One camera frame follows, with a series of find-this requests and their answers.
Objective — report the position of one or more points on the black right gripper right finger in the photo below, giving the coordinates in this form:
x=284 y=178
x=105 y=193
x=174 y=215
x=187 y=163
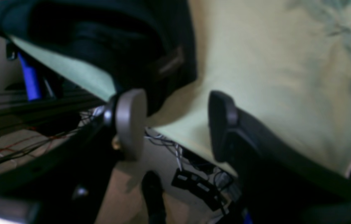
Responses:
x=278 y=185

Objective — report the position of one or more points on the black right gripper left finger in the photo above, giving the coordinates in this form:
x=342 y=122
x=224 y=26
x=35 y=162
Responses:
x=68 y=184

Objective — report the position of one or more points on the dark navy T-shirt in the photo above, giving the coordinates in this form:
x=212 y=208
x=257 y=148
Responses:
x=145 y=44

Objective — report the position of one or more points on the white power strip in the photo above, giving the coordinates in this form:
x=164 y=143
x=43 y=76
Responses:
x=201 y=188

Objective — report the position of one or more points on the blue clamp at left edge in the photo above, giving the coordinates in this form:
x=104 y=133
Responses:
x=31 y=78

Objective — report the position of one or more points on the light green table cloth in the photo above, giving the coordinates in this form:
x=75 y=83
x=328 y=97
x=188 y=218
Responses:
x=287 y=62

